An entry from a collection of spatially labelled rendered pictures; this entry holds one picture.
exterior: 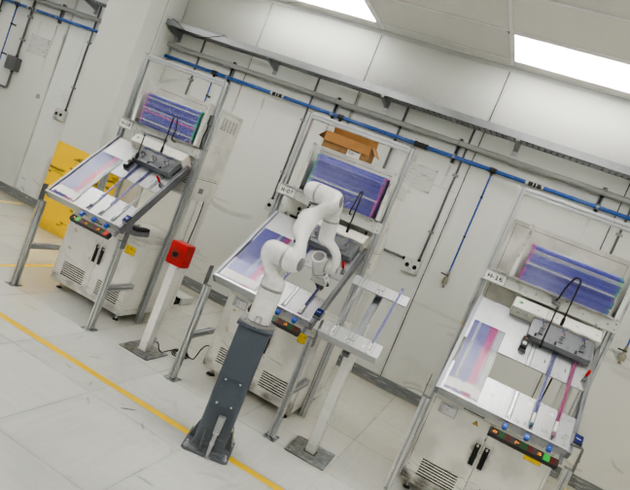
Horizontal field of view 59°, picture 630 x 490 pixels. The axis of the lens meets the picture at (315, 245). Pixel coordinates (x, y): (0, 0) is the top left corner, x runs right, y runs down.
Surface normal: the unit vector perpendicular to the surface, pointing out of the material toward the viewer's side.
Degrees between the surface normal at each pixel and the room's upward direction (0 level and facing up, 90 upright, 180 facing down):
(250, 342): 90
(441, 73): 90
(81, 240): 90
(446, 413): 90
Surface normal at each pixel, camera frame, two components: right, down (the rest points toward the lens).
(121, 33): -0.34, -0.04
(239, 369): -0.04, 0.09
